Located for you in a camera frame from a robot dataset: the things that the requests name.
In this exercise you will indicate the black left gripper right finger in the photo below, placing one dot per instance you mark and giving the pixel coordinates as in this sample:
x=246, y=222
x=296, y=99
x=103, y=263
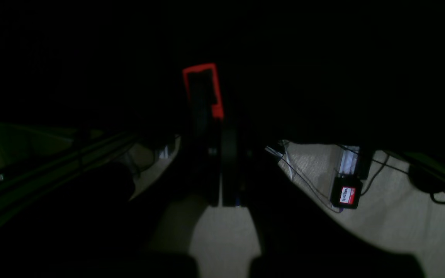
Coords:
x=298, y=239

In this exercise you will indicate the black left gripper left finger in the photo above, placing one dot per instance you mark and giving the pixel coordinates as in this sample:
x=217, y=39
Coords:
x=171, y=193

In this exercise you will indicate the black red power adapter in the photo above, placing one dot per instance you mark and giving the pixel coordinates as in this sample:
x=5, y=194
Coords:
x=345, y=193

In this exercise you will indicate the red black left clamp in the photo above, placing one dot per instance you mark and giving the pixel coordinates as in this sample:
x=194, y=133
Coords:
x=204, y=94

